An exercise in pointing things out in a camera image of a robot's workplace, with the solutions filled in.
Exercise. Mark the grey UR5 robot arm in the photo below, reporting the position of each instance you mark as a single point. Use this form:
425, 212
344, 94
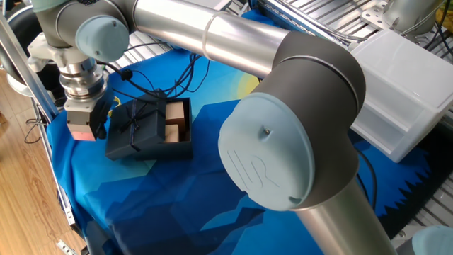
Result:
318, 88

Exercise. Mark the aluminium frame beam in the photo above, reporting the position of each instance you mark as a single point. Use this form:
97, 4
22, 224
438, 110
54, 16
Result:
24, 67

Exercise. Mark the black round container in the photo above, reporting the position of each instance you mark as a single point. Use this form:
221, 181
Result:
21, 28

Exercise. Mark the yellow tape piece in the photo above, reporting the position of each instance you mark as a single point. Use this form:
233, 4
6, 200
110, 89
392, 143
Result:
446, 19

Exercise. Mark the white gripper adapter plate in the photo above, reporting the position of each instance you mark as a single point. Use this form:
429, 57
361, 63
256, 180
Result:
81, 104

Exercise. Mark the black ridged foam mat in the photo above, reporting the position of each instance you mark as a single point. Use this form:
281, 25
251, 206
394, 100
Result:
417, 198

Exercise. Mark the white plastic drawer box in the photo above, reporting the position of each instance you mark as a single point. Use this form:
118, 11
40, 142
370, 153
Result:
407, 88

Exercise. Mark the silver Schunk gripper body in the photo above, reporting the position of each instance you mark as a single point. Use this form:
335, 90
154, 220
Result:
83, 124

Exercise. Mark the low cardboard block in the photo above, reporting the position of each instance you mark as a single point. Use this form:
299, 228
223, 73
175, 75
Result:
171, 134

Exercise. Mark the light blue joint cap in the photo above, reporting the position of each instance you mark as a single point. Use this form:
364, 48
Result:
435, 241

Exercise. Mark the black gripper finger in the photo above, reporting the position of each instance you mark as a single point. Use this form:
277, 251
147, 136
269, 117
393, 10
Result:
101, 132

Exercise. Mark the silver metal bracket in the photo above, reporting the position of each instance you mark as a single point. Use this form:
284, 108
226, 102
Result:
65, 247

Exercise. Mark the dark blue gift box base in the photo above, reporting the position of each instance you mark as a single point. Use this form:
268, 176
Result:
178, 148

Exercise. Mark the grey rail with screws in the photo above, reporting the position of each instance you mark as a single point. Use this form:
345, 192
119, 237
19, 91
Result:
301, 21

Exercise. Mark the tall cardboard block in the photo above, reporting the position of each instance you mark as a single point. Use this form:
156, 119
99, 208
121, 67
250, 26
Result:
175, 111

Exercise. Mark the silver force torque sensor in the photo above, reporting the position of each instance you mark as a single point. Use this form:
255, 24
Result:
83, 79

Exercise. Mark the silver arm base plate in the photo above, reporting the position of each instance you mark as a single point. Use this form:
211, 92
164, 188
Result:
375, 16

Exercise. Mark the white vented wrist bracket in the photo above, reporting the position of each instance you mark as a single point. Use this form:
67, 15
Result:
46, 53

